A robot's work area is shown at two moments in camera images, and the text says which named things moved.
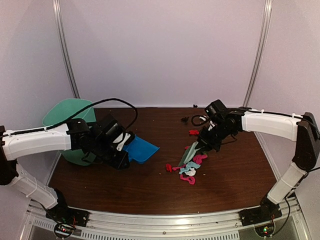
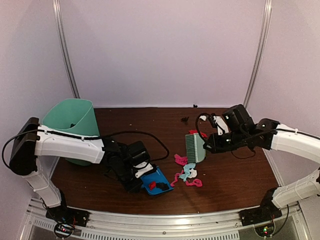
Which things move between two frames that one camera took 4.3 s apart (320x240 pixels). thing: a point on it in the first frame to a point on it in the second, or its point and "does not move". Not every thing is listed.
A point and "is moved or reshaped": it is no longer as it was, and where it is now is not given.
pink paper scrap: [190, 179] to [197, 182]
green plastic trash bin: [63, 109] does not move
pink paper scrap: [198, 158] to [182, 160]
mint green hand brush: [188, 153] is moved or reshaped
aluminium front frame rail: [215, 226] does not move
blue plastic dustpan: [139, 150] is moved or reshaped
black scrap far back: [185, 119] does not move
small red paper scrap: [168, 167] to [152, 185]
